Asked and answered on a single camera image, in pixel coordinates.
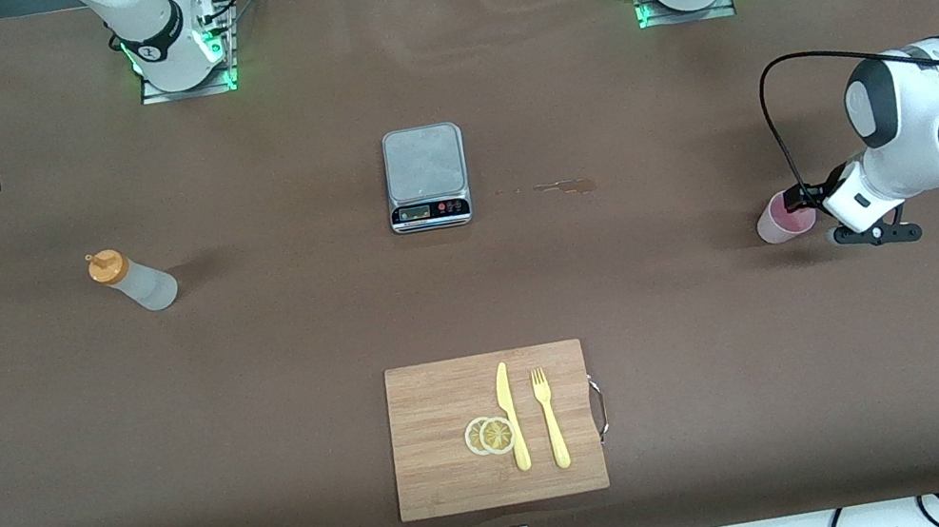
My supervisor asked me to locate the yellow plastic knife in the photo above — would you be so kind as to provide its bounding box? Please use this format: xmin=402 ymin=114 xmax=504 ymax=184
xmin=491 ymin=360 xmax=534 ymax=475

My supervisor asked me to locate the lemon slice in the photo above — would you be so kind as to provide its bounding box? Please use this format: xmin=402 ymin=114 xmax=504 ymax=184
xmin=461 ymin=416 xmax=497 ymax=459
xmin=476 ymin=414 xmax=519 ymax=459

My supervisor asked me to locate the silver digital kitchen scale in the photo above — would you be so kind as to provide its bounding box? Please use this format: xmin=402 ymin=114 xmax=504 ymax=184
xmin=375 ymin=118 xmax=479 ymax=238

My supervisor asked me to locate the pink plastic cup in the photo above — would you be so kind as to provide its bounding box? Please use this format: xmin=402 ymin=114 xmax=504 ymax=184
xmin=752 ymin=185 xmax=821 ymax=247

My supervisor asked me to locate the clear sauce bottle orange cap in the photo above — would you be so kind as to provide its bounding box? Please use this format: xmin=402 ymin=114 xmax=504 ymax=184
xmin=85 ymin=238 xmax=183 ymax=322

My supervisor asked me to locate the brown table cover sheet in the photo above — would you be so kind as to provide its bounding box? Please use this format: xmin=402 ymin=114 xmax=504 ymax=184
xmin=0 ymin=0 xmax=939 ymax=527

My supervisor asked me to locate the wooden cutting board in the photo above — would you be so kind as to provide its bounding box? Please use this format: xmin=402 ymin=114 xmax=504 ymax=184
xmin=375 ymin=333 xmax=621 ymax=524

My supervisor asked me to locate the yellow plastic fork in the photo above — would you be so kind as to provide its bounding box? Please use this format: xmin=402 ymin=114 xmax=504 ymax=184
xmin=529 ymin=364 xmax=573 ymax=472

